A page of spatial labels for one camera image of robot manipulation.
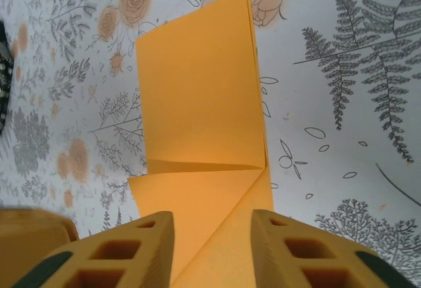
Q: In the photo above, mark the black white striped sock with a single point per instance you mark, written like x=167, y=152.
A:
x=4, y=71

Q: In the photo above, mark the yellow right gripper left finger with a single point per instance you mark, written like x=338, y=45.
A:
x=125, y=258

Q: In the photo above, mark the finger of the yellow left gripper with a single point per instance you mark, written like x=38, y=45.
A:
x=33, y=232

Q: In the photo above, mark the orange paper sheet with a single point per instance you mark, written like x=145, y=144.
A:
x=200, y=104

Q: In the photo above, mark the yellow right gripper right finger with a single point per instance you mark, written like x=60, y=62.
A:
x=302, y=261

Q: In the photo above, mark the floral print table mat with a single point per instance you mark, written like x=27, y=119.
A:
x=329, y=136

